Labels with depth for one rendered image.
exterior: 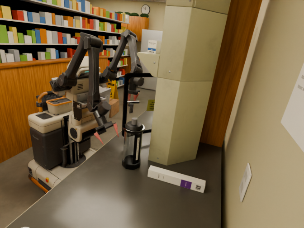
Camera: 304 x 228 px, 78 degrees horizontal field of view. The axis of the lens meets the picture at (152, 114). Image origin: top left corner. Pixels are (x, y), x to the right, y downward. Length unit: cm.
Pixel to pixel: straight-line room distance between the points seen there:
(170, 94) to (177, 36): 26
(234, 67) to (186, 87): 41
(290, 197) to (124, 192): 64
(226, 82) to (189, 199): 71
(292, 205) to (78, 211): 69
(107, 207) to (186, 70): 67
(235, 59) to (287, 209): 92
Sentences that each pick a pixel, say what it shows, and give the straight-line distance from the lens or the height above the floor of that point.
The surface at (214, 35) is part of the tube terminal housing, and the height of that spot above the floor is 162.
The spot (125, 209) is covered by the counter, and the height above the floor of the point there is 94.
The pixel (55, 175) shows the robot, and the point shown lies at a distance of 210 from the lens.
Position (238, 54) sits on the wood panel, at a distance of 123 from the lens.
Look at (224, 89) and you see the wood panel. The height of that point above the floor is 133.
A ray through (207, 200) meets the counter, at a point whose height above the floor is 94.
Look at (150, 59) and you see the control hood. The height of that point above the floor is 149.
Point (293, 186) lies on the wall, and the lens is 45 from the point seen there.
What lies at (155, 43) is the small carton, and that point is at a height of 156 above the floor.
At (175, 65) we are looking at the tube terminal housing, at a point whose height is 148.
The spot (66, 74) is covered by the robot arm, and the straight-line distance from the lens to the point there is 145.
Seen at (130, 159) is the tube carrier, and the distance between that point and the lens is 99.
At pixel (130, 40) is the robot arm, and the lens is 167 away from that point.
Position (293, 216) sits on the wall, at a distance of 44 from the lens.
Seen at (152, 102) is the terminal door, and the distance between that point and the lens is 119.
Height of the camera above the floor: 158
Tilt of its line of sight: 22 degrees down
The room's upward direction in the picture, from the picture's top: 6 degrees clockwise
